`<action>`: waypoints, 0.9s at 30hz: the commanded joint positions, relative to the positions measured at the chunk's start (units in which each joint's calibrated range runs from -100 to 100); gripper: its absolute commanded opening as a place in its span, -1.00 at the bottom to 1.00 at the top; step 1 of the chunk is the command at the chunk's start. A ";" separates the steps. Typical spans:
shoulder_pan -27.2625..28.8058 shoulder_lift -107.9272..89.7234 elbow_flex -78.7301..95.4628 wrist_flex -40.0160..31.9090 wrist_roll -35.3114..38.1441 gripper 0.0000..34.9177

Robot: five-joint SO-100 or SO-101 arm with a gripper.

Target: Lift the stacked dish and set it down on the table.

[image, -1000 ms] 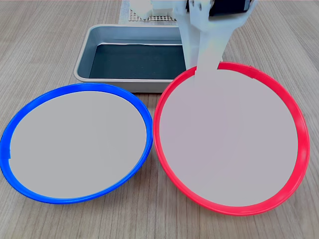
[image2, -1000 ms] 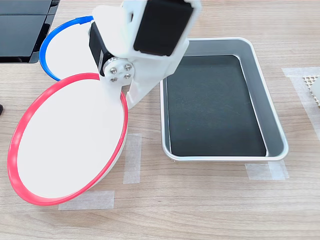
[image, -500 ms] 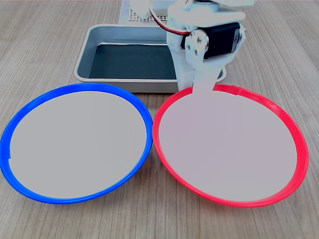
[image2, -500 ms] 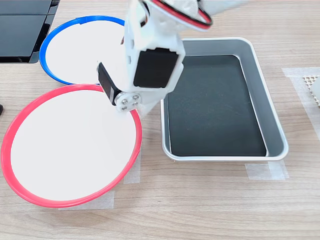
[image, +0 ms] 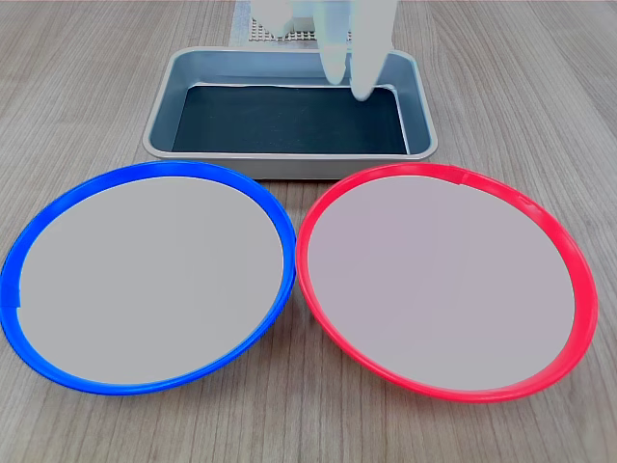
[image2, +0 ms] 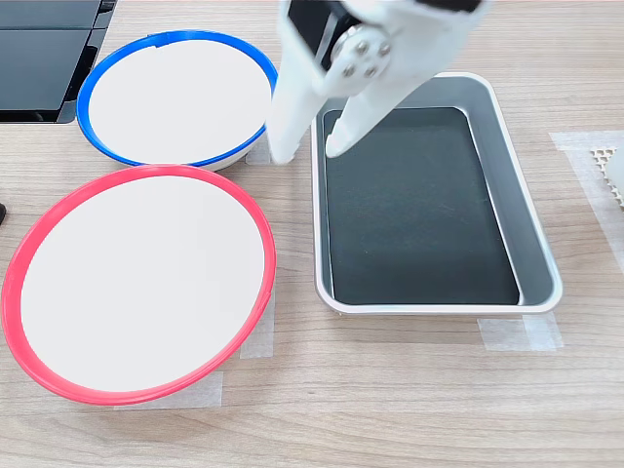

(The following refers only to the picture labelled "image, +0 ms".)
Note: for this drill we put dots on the white plate with red rim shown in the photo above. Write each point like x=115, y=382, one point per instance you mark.
x=438, y=284

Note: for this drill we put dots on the steel tray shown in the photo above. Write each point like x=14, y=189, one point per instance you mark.
x=289, y=166

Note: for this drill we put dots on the clear tape strip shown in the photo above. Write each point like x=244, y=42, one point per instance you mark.
x=240, y=24

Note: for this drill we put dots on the black mat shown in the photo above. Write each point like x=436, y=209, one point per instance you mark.
x=289, y=120

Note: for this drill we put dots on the white plate with blue rim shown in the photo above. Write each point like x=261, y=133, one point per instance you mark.
x=149, y=284

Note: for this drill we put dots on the pale perforated base plate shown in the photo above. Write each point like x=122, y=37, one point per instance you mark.
x=260, y=35

